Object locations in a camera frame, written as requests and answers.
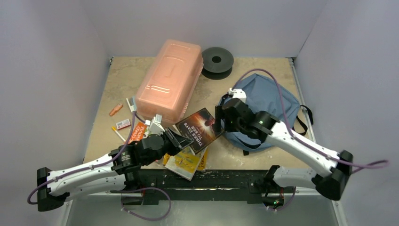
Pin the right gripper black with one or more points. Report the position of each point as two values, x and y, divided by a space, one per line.
223 117

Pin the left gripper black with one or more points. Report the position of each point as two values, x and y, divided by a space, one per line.
177 142

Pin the yellow illustrated book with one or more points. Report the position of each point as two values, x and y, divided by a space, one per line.
184 163

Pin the dark Three Days To See book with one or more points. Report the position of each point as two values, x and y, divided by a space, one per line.
201 128

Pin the blue backpack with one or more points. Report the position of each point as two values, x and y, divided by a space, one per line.
262 95

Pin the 130-Storey Treehouse orange book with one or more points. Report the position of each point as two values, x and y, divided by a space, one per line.
202 163

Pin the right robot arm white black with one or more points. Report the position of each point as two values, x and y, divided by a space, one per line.
330 170

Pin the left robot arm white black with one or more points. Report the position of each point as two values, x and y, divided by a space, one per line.
109 172

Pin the orange green Treehouse book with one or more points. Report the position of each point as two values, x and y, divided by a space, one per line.
137 133

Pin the black filament spool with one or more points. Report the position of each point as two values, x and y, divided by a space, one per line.
217 63

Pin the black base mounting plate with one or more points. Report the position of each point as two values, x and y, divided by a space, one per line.
154 185

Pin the small red white box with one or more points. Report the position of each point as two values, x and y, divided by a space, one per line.
123 124

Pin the pink translucent plastic box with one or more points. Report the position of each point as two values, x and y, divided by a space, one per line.
170 81

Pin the yellow white pencil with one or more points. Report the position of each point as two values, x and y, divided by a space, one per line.
118 134

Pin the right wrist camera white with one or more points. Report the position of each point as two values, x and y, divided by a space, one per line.
238 94

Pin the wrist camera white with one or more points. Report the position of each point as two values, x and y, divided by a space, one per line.
238 94
154 126

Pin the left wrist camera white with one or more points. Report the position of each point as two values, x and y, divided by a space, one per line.
154 126

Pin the aluminium frame rail right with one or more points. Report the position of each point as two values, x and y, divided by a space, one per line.
308 95

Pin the aluminium frame rail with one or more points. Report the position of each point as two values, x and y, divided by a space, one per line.
306 209
308 95

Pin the aluminium frame rail front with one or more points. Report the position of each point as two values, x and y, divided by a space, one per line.
306 209

